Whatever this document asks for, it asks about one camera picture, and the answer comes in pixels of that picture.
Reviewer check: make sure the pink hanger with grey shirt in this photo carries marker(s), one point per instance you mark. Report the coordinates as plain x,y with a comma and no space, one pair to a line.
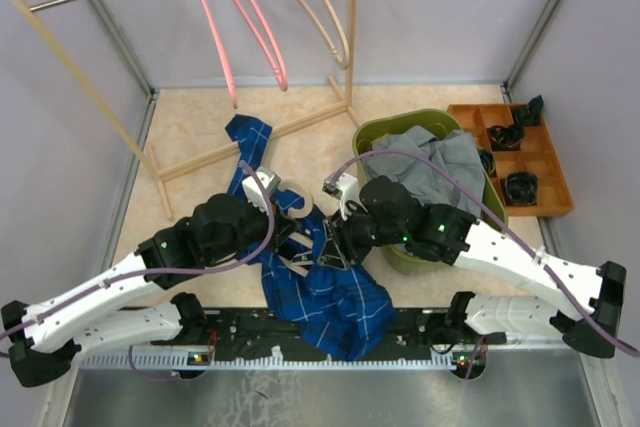
221,51

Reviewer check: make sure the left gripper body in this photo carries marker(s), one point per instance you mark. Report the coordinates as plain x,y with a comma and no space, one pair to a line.
274,241

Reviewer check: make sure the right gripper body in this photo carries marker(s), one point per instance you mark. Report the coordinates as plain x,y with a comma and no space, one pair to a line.
360,232

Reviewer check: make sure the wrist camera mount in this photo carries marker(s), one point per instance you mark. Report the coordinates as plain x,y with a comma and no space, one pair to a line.
259,188
345,189

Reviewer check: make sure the black round part in tray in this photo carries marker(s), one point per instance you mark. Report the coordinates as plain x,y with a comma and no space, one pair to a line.
521,189

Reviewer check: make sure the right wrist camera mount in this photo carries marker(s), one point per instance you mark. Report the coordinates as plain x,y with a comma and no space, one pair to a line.
345,189

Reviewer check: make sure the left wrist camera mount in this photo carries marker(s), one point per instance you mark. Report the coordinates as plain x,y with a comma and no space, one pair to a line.
259,188

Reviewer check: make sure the black part in tray corner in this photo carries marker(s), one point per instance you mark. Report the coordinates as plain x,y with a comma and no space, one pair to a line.
529,115

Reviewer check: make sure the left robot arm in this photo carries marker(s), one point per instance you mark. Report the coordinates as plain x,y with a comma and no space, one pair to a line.
48,338

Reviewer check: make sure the grey shirt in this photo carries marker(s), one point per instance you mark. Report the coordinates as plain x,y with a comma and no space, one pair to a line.
456,155

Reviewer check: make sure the orange compartment tray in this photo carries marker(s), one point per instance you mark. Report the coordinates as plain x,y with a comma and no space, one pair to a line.
535,154

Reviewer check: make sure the pink hanger with white shirt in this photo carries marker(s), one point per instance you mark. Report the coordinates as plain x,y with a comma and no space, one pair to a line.
260,28

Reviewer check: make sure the beige hanger with blue shirt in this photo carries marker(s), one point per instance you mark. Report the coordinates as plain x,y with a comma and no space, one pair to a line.
294,200

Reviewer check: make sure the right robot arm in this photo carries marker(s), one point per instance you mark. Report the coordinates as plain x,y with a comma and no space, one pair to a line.
579,304

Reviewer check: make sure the black part beside basket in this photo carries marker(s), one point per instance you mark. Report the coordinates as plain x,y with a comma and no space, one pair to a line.
488,162

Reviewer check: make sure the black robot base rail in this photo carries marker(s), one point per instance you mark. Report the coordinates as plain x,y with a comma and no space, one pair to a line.
253,340

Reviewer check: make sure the wooden clothes rack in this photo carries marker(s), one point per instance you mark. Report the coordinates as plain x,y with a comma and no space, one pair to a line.
162,176

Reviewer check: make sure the blue plaid shirt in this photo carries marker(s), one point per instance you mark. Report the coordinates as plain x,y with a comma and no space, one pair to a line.
344,313

